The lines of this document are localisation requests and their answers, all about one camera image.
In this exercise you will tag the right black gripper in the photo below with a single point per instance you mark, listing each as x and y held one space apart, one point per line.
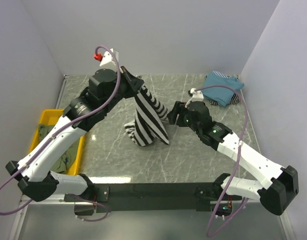
179 108

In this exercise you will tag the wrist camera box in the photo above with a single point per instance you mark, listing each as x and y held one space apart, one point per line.
106 61
195 95

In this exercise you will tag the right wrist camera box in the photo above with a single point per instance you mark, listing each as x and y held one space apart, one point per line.
195 95

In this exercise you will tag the teal ribbed tank top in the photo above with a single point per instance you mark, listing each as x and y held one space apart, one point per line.
215 83

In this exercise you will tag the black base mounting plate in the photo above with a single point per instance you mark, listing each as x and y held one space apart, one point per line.
155 196

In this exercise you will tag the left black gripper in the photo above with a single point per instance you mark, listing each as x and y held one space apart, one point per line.
134 82

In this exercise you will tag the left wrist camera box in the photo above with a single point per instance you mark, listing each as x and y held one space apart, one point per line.
106 61

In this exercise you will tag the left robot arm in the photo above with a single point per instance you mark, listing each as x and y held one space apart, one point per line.
33 173

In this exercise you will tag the dark striped folded garment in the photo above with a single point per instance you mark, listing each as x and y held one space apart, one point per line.
223 98

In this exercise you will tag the black white striped garment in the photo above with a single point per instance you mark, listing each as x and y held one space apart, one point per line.
150 114

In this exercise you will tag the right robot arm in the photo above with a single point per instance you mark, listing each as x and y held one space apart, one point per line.
274 186

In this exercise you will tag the blue white striped folded garment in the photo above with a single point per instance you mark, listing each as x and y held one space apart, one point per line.
220 74

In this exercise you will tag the olive green garment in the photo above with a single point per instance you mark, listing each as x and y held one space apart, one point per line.
67 159

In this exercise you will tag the yellow plastic bin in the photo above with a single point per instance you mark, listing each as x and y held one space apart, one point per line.
50 117

